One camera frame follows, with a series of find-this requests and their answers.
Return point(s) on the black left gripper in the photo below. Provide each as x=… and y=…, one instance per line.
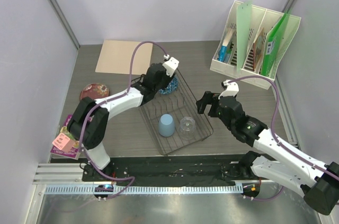
x=167, y=78

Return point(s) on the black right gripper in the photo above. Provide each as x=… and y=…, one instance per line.
x=210, y=98

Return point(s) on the blue patterned bowl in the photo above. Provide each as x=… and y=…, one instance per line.
x=172, y=86

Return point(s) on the clear glass cup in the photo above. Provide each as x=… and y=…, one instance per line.
x=187, y=128

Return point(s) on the red floral plate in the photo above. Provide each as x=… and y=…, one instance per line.
x=94, y=91

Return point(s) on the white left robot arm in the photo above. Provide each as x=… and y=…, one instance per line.
x=89, y=120

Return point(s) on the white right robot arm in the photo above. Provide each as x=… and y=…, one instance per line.
x=315, y=181

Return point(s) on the white file organizer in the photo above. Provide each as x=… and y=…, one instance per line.
x=261, y=17

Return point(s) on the beige cutting board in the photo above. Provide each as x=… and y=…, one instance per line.
x=115, y=57

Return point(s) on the blue book in organizer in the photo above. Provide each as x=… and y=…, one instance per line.
x=225, y=50

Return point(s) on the light blue plastic cup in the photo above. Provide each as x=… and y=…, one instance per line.
x=166, y=125

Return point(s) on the brown picture book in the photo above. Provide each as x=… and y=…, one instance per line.
x=258, y=47

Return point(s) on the dark green folder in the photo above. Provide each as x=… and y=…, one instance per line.
x=272, y=45

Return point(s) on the light green folder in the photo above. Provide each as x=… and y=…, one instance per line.
x=243, y=23

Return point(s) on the purple treehouse book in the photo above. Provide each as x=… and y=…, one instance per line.
x=65, y=145

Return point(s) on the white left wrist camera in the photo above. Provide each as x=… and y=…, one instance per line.
x=171, y=66

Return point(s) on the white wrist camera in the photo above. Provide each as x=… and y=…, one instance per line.
x=171, y=66
x=230, y=89

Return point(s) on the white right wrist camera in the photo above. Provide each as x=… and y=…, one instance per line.
x=230, y=89

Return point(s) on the black wire dish rack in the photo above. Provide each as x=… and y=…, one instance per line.
x=181, y=103

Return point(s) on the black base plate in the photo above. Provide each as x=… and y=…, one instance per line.
x=190, y=170

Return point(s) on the white slotted cable duct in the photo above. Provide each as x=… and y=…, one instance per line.
x=101, y=189

